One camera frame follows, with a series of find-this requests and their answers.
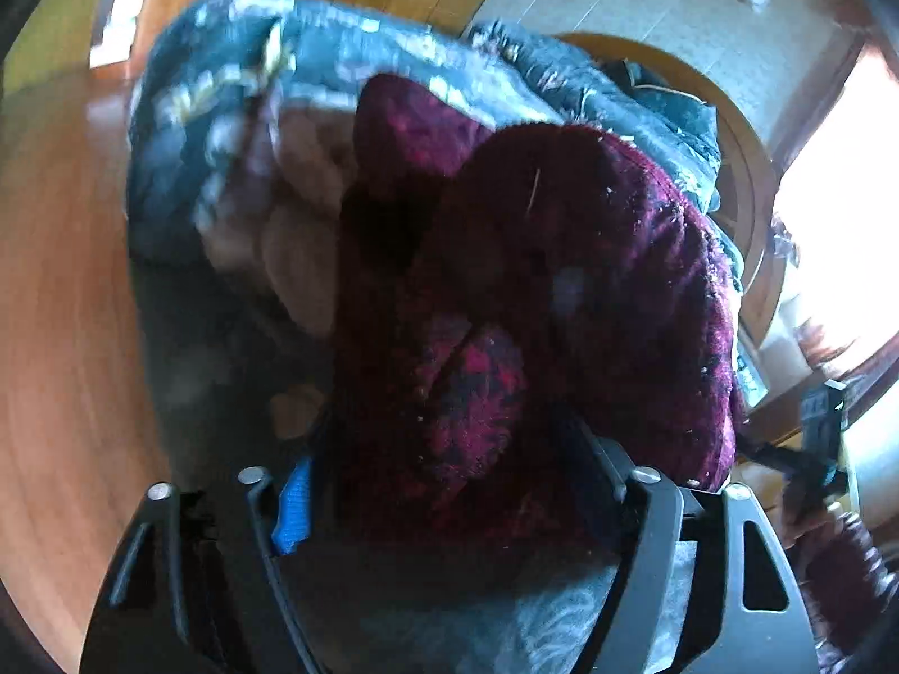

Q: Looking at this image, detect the wooden bedside table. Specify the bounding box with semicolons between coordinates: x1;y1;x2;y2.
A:
734;337;847;461

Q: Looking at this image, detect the dark red patterned garment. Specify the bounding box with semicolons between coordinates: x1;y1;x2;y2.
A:
330;72;747;563

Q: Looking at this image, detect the teal floral bed blanket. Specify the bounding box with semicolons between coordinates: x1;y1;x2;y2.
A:
125;0;535;436

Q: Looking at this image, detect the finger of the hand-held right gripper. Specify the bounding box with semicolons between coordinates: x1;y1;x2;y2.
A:
739;434;803;484

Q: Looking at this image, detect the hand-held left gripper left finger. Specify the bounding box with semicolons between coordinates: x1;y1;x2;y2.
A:
80;459;331;674

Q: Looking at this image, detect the white boxes stack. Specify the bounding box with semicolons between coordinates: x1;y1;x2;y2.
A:
91;0;146;67

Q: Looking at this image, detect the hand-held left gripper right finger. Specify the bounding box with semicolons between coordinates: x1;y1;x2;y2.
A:
576;428;819;674

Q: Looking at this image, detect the folded teal floral quilt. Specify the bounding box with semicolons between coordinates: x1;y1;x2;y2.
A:
467;20;746;296

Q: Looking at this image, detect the person's right forearm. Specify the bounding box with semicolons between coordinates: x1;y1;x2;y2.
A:
787;505;887;674

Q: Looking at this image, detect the wooden bed headboard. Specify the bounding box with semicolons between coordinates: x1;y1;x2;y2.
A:
555;31;782;359

